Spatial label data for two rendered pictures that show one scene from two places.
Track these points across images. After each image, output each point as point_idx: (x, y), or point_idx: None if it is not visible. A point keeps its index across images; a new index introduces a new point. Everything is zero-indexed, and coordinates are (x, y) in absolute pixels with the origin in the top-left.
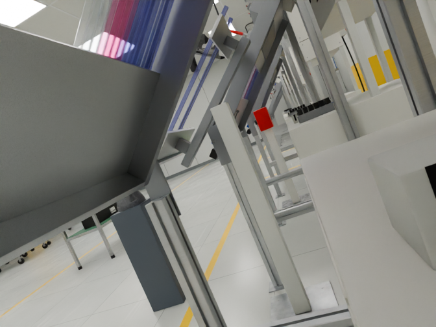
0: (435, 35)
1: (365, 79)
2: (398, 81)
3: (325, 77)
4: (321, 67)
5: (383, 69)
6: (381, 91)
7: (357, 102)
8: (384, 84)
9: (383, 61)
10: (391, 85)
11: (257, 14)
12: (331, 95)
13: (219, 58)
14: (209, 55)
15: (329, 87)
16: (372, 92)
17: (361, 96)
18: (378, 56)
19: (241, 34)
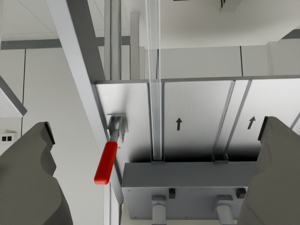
0: (142, 69)
1: (132, 31)
2: (207, 38)
3: (107, 27)
4: (106, 41)
5: (271, 57)
6: (164, 22)
7: (133, 1)
8: (258, 37)
9: (270, 65)
10: (183, 30)
11: (133, 168)
12: (113, 2)
13: (268, 124)
14: (243, 202)
15: (104, 13)
16: (130, 17)
17: (221, 15)
18: (274, 72)
19: (105, 144)
